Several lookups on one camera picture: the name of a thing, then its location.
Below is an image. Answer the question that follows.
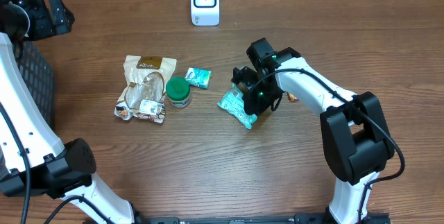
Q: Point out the green lid seasoning jar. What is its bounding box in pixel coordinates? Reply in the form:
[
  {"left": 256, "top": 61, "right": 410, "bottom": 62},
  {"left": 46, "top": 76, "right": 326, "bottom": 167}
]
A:
[{"left": 166, "top": 77, "right": 191, "bottom": 108}]

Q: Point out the dark grey mesh basket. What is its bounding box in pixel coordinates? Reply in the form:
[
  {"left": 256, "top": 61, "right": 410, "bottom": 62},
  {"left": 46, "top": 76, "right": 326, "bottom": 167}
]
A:
[{"left": 16, "top": 42, "right": 56, "bottom": 129}]

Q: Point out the teal tissue packet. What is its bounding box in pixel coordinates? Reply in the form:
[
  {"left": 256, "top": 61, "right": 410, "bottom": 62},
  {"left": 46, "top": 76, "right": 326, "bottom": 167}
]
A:
[{"left": 217, "top": 84, "right": 257, "bottom": 130}]

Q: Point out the white barcode scanner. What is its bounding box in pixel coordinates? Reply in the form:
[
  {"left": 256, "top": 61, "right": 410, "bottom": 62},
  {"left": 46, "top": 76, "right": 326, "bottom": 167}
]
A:
[{"left": 190, "top": 0, "right": 220, "bottom": 26}]

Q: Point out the orange white snack packet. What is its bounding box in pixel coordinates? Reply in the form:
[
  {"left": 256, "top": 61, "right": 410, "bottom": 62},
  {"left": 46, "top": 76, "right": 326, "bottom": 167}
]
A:
[{"left": 287, "top": 93, "right": 298, "bottom": 102}]

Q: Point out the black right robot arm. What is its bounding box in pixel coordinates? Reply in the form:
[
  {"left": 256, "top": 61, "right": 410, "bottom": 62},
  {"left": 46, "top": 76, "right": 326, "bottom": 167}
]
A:
[{"left": 232, "top": 38, "right": 395, "bottom": 223}]

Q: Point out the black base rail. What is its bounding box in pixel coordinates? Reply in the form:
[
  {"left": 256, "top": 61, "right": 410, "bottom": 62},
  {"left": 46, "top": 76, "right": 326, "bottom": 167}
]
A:
[{"left": 138, "top": 212, "right": 391, "bottom": 224}]

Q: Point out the beige brown snack pouch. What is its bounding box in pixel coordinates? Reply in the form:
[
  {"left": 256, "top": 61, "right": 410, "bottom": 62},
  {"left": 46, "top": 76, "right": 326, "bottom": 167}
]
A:
[{"left": 114, "top": 55, "right": 177, "bottom": 123}]

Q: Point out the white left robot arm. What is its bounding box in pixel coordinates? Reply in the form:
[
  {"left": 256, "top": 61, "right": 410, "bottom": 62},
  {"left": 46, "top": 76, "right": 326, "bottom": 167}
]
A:
[{"left": 1, "top": 0, "right": 144, "bottom": 223}]

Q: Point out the small teal white packet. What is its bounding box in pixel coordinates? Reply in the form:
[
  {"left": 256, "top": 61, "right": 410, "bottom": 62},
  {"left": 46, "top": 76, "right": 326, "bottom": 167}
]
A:
[{"left": 185, "top": 67, "right": 212, "bottom": 89}]

